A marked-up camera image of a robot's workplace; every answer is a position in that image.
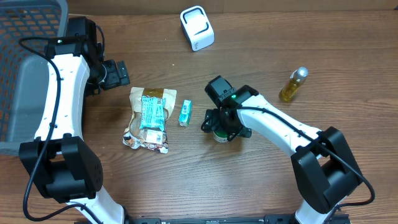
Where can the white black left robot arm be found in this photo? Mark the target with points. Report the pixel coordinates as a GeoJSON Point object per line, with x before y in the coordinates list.
{"type": "Point", "coordinates": [60, 164]}

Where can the teal snack packet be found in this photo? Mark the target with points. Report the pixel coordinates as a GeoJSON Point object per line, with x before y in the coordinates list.
{"type": "Point", "coordinates": [152, 113]}

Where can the brown snack packet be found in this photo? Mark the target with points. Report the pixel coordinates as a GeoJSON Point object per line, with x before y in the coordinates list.
{"type": "Point", "coordinates": [135, 98]}

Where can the green lid white jar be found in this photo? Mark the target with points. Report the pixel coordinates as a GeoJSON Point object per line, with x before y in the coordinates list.
{"type": "Point", "coordinates": [220, 136]}

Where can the brown cardboard back panel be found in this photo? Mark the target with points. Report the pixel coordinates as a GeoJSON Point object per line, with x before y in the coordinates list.
{"type": "Point", "coordinates": [141, 7]}

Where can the white labelled snack packet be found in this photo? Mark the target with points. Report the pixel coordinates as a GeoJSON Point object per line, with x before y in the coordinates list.
{"type": "Point", "coordinates": [149, 139]}

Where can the grey plastic mesh basket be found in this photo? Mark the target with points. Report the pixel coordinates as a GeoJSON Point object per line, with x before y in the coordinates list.
{"type": "Point", "coordinates": [25, 76]}

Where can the green white Kleenex tissue pack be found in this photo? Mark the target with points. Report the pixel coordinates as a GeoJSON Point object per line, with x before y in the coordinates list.
{"type": "Point", "coordinates": [185, 113]}

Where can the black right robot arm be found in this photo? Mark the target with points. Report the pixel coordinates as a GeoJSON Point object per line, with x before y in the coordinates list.
{"type": "Point", "coordinates": [325, 169]}

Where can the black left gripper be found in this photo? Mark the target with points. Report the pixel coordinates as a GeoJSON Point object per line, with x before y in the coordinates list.
{"type": "Point", "coordinates": [116, 79]}

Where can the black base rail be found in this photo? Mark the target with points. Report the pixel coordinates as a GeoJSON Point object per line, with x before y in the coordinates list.
{"type": "Point", "coordinates": [211, 220]}

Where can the yellow oil bottle silver cap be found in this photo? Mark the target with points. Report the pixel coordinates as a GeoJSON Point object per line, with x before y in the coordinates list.
{"type": "Point", "coordinates": [296, 80]}

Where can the white barcode scanner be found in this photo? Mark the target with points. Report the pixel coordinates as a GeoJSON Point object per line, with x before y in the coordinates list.
{"type": "Point", "coordinates": [197, 28]}

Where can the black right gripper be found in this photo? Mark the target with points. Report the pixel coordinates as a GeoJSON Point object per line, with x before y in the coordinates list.
{"type": "Point", "coordinates": [215, 122]}

